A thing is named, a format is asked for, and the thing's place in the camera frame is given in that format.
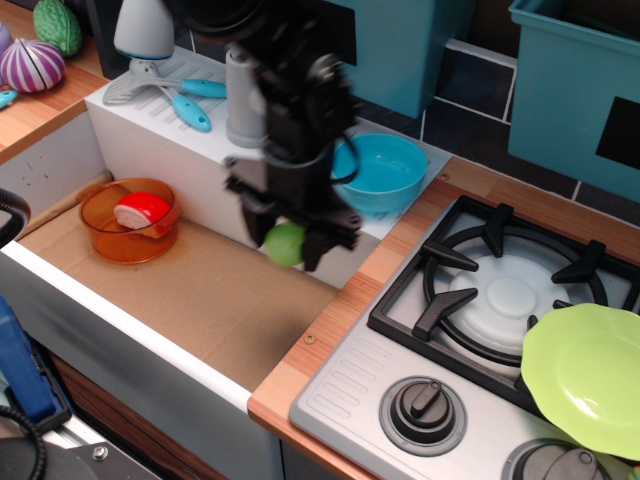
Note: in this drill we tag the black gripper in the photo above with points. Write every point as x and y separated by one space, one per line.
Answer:
273 187

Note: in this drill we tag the green toy pear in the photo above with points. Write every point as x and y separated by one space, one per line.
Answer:
284 244

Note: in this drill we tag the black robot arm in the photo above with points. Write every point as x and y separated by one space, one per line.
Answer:
308 108

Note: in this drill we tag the blue plastic bowl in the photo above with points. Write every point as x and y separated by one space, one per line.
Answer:
379 173

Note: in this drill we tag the brown cardboard sheet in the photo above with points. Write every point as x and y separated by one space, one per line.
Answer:
218 300

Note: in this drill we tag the grey toy faucet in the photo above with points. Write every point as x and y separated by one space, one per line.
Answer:
245 123

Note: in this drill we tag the red white toy fruit slice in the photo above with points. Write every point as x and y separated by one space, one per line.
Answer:
139 210

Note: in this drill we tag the orange transparent pot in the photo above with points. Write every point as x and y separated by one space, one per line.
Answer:
116 243

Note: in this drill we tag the black stove grate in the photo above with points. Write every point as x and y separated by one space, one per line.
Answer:
481 279

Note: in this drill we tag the silver toy stove top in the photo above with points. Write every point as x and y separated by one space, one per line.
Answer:
340 407

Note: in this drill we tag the teal storage bin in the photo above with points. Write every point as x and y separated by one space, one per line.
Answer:
393 50
576 99

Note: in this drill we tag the grey stove knob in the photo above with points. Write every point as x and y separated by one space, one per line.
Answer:
423 416
552 459

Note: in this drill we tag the white soap dispenser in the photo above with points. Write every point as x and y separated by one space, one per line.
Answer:
144 30

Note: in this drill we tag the blue clamp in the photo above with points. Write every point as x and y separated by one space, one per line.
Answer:
31 387

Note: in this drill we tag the purple striped toy onion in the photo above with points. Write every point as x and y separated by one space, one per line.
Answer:
31 66

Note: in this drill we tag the blue utensil tip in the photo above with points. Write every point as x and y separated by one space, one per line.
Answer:
7 97

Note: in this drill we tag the green toy vegetable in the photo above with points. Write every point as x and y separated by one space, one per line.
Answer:
56 24

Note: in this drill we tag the light green plastic plate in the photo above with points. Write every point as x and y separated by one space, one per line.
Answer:
581 366

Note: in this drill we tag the purple toy at edge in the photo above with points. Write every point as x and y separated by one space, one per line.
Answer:
6 38

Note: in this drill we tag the grey utensil blue handle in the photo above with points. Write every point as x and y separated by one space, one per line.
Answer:
188 110

